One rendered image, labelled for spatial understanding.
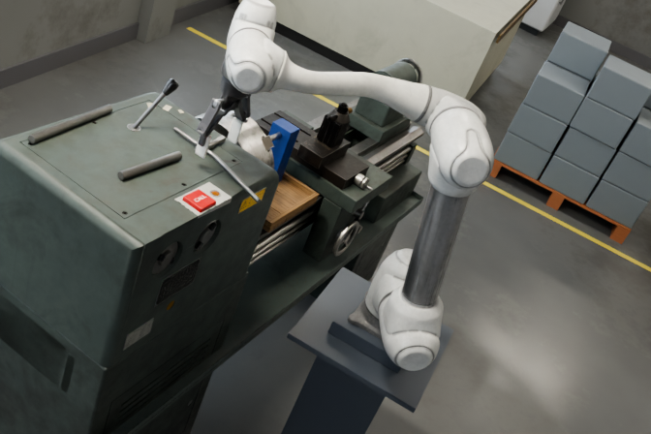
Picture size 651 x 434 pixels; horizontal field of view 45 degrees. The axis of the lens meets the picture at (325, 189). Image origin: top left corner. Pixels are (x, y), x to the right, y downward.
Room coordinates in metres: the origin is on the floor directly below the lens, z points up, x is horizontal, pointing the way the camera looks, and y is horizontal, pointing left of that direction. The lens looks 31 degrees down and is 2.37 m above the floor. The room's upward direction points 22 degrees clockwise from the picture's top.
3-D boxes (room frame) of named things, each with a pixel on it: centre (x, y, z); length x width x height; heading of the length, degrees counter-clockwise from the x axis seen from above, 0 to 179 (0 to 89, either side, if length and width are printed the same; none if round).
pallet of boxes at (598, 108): (5.16, -1.55, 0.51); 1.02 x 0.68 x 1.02; 77
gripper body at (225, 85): (1.77, 0.31, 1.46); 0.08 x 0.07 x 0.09; 159
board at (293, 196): (2.31, 0.24, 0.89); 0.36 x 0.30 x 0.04; 69
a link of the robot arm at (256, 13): (1.76, 0.30, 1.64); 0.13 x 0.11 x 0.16; 15
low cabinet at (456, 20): (6.55, 0.05, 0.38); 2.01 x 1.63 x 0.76; 77
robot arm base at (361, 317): (2.00, -0.33, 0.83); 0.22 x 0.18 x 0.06; 167
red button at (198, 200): (1.56, 0.27, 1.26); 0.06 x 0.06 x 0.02; 69
